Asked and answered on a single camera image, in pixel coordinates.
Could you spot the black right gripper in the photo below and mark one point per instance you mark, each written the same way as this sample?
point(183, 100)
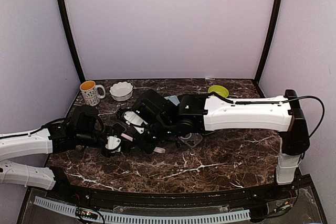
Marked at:
point(148, 147)

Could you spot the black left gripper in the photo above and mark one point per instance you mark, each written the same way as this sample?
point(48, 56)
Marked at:
point(117, 137)

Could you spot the pink phone case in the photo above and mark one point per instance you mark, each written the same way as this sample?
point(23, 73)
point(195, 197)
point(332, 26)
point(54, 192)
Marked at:
point(160, 150)

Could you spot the clear magsafe phone case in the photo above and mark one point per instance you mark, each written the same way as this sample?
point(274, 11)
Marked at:
point(191, 140)

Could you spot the light blue phone case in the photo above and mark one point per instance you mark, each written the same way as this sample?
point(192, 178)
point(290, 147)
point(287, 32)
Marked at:
point(174, 99)

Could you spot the phone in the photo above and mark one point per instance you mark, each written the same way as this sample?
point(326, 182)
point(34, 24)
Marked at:
point(122, 125)

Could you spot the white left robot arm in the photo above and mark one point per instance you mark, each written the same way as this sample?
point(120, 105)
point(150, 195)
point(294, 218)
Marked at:
point(84, 128)

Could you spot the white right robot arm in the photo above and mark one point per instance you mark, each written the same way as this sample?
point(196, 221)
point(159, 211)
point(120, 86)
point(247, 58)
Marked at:
point(204, 113)

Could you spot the white scalloped bowl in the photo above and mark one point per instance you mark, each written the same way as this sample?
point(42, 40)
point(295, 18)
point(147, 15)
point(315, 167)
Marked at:
point(121, 91)

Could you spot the white patterned mug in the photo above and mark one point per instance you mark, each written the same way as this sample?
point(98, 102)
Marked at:
point(92, 92)

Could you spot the left green circuit board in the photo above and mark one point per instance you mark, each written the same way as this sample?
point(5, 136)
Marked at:
point(85, 214)

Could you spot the green circuit board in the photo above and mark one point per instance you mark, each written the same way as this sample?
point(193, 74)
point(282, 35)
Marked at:
point(85, 214)
point(283, 206)

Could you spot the green bowl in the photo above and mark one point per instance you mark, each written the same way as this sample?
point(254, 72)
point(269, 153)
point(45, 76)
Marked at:
point(220, 90)

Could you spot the right green circuit board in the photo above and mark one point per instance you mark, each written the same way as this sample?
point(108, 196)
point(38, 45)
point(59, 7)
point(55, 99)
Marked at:
point(283, 206)

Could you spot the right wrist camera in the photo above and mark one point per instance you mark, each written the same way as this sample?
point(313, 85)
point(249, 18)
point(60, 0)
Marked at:
point(149, 108)

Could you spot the black front rail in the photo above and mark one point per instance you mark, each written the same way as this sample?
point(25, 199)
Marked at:
point(248, 197)

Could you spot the black left frame post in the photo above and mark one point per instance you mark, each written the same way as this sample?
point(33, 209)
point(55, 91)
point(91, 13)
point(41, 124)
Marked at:
point(70, 40)

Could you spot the black frame post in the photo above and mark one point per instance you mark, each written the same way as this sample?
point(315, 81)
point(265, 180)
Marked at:
point(268, 41)
point(70, 40)

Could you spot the black right frame post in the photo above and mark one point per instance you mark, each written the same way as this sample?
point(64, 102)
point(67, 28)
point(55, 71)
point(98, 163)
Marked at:
point(268, 41)

